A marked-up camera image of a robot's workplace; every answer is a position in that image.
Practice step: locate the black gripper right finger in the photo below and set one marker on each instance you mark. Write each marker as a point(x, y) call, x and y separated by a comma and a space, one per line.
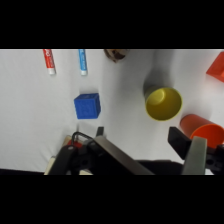
point(190, 151)

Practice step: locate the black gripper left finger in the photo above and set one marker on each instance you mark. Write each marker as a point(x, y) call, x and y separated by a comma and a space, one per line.
point(113, 155)

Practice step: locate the brown tiger toy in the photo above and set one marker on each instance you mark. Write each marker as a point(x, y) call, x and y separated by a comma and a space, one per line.
point(115, 54)

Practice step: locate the orange plastic cup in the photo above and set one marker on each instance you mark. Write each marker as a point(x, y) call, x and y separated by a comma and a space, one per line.
point(201, 128)

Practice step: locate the blue cube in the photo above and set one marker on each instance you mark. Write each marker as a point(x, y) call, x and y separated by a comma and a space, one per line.
point(87, 106)

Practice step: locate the yellow plastic cup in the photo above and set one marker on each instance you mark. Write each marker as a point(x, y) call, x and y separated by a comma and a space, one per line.
point(163, 102)

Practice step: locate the red orange block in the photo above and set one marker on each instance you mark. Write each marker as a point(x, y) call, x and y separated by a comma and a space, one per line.
point(217, 67)

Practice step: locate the blue marker pen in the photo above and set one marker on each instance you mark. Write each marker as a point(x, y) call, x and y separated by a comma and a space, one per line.
point(82, 62)

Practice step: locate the red marker pen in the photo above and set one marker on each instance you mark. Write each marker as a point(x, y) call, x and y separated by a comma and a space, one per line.
point(49, 62)

